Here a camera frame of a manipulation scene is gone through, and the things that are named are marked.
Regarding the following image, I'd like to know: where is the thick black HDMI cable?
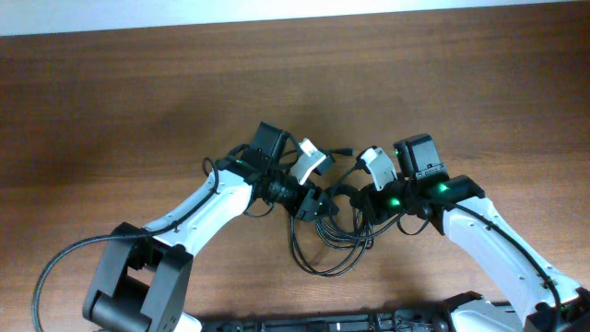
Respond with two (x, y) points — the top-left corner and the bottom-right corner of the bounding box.
(289, 184), (375, 278)

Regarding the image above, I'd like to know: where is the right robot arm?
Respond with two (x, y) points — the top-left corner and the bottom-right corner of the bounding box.
(357, 134), (589, 331)

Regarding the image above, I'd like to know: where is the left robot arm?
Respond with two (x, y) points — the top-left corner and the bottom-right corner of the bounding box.
(82, 123), (334, 332)

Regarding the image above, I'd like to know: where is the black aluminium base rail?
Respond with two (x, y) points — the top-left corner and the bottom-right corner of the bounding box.
(99, 302), (552, 332)

